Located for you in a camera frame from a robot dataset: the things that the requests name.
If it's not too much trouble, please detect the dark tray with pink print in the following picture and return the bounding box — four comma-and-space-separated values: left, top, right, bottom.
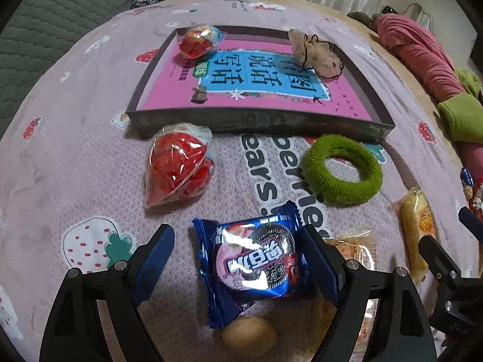
126, 26, 396, 144

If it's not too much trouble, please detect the pink garment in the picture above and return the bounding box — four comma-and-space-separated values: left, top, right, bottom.
373, 13, 469, 102

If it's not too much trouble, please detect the clear orange snack packet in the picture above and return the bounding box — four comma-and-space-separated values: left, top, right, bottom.
313, 230, 378, 355

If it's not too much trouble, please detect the large bag of red bands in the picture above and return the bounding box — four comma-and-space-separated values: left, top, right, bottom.
143, 122, 216, 210

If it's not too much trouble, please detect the grey quilted headboard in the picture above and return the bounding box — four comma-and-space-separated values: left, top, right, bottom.
0, 0, 159, 136

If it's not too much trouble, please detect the small bag of red bands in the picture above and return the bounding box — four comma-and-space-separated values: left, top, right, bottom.
178, 24, 226, 60

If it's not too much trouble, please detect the small colourful toy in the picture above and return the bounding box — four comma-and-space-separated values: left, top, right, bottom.
460, 168, 483, 212

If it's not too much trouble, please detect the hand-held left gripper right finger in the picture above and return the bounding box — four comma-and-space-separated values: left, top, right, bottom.
298, 224, 438, 362

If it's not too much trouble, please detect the blue cookie packet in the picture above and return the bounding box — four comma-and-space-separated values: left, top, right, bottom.
192, 201, 314, 329

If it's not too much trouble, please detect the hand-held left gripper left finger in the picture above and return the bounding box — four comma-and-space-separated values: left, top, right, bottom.
40, 224, 176, 362

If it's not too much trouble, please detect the round beige pastry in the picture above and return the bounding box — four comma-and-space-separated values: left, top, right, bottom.
221, 316, 278, 359

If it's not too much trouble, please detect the yellow snack packet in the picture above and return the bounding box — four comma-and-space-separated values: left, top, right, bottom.
394, 188, 438, 285

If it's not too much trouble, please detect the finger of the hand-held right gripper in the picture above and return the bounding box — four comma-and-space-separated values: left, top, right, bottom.
458, 207, 483, 242
418, 236, 463, 287

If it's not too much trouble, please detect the green fuzzy scrunchie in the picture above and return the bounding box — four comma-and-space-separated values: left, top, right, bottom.
304, 135, 383, 207

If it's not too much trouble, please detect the brown-grey cloth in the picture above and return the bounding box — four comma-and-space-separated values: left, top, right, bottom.
347, 5, 397, 33

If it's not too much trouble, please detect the green garment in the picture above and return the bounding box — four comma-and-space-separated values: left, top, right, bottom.
438, 68, 483, 144

